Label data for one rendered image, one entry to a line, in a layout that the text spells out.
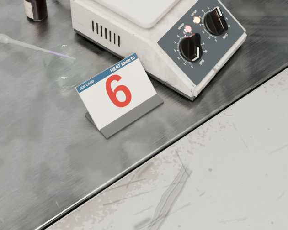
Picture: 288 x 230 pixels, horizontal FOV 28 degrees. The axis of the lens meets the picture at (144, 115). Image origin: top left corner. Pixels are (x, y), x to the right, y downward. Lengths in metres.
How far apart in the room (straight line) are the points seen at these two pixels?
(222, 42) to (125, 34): 0.13
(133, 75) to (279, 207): 0.23
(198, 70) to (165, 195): 0.16
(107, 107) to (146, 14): 0.12
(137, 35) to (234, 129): 0.17
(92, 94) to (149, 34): 0.10
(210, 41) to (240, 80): 0.07
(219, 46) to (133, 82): 0.12
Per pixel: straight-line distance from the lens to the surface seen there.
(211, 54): 0.73
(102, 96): 0.69
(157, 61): 0.70
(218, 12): 0.74
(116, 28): 0.72
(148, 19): 0.69
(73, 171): 0.67
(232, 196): 0.66
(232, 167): 0.68
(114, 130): 0.69
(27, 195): 0.66
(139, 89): 0.71
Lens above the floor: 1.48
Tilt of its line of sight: 55 degrees down
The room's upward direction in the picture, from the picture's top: 4 degrees clockwise
